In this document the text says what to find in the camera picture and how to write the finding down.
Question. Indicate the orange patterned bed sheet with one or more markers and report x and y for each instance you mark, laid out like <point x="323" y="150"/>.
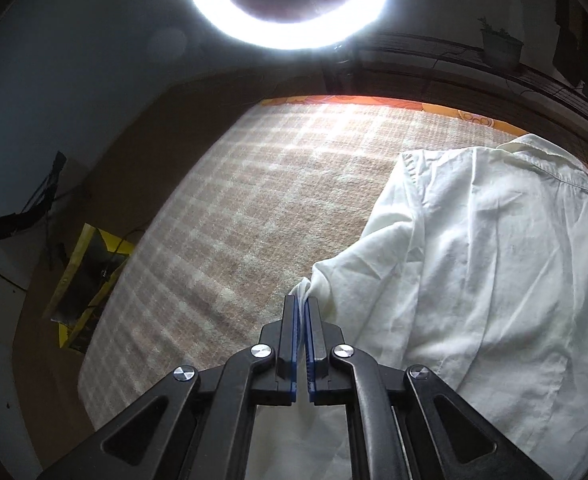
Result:
<point x="454" y="112"/>

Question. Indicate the black metal bed frame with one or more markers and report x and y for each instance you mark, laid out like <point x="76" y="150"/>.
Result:
<point x="539" y="77"/>

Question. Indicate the white shirt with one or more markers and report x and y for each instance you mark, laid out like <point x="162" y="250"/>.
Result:
<point x="474" y="285"/>

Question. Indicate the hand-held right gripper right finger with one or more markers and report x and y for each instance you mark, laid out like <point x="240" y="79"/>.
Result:
<point x="311" y="360"/>

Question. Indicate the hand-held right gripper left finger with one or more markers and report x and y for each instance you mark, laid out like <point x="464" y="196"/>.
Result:
<point x="294" y="360"/>

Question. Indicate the black folding stand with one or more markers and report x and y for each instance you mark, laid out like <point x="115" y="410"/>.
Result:
<point x="4" y="225"/>

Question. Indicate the potted plant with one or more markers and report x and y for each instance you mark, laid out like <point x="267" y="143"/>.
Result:
<point x="501" y="50"/>

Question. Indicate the beige checked blanket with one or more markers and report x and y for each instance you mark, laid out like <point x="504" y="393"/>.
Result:
<point x="249" y="200"/>

